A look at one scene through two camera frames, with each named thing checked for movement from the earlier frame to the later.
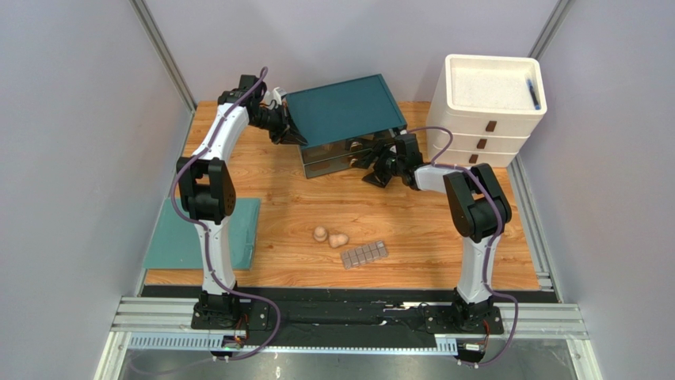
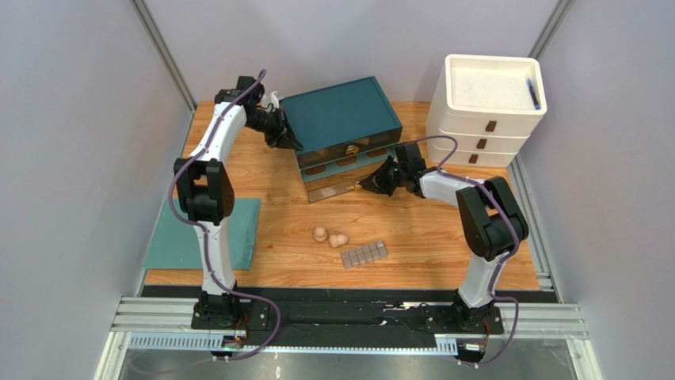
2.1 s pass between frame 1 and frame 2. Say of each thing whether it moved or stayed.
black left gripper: stayed
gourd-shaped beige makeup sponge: stayed
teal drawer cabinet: moved
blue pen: stayed
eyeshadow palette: stayed
